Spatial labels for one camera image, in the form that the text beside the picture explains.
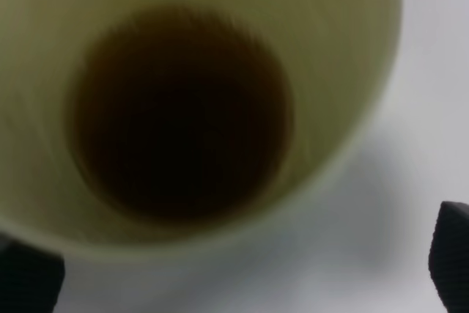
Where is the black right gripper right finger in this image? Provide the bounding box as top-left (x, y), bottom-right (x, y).
top-left (428, 202), bottom-right (468, 312)

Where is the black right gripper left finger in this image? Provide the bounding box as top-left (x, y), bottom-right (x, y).
top-left (0, 235), bottom-right (65, 313)

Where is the pale green plastic cup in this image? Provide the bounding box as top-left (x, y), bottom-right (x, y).
top-left (1, 0), bottom-right (402, 262)

